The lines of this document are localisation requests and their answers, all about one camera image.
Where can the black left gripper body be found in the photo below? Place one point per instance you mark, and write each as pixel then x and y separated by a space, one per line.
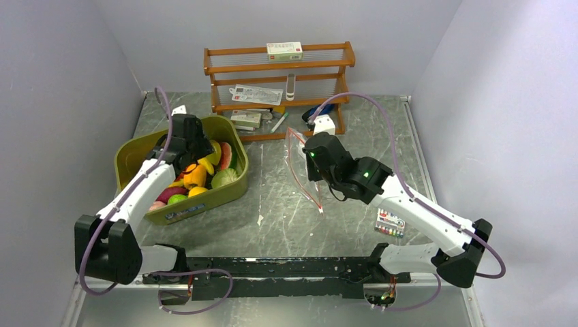
pixel 199 146

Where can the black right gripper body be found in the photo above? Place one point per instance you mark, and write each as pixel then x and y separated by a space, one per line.
pixel 316 174

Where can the clear zip top bag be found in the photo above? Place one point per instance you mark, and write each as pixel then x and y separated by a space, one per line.
pixel 295 160

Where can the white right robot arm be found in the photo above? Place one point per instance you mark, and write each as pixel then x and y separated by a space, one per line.
pixel 456 244

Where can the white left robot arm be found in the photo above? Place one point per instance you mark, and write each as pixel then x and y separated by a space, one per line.
pixel 105 245

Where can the yellow banana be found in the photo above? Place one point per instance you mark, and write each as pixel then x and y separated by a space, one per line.
pixel 207 165

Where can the orange bell pepper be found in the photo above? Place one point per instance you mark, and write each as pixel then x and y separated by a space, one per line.
pixel 195 175

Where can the watermelon slice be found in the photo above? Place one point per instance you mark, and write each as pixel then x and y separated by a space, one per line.
pixel 228 157

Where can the yellow lemon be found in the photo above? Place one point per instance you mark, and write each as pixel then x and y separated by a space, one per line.
pixel 195 191

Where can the green cabbage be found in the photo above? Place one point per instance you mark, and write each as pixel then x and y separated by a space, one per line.
pixel 224 177

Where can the blue stapler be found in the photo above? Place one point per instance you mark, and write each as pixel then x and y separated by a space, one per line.
pixel 326 110

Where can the green lime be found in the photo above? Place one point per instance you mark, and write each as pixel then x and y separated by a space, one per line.
pixel 176 198

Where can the olive green plastic bin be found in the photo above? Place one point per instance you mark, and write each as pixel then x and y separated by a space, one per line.
pixel 131 155

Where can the white green box lower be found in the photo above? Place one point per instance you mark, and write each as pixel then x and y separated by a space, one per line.
pixel 246 118

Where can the green white marker pen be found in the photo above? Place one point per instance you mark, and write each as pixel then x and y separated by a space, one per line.
pixel 279 123

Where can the white flat packet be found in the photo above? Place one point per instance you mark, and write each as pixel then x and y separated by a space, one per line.
pixel 256 95

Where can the colourful marker set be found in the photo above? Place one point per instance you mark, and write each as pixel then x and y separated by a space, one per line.
pixel 389 224

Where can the orange wooden shelf rack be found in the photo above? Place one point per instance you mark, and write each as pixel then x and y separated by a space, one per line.
pixel 247 78

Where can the white grey small device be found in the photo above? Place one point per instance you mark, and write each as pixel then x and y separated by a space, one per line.
pixel 290 87

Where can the white green box on shelf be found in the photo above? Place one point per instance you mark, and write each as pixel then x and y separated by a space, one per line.
pixel 284 51

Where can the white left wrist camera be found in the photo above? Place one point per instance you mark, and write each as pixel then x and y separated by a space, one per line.
pixel 179 110

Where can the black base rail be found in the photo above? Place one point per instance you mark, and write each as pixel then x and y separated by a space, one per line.
pixel 273 277

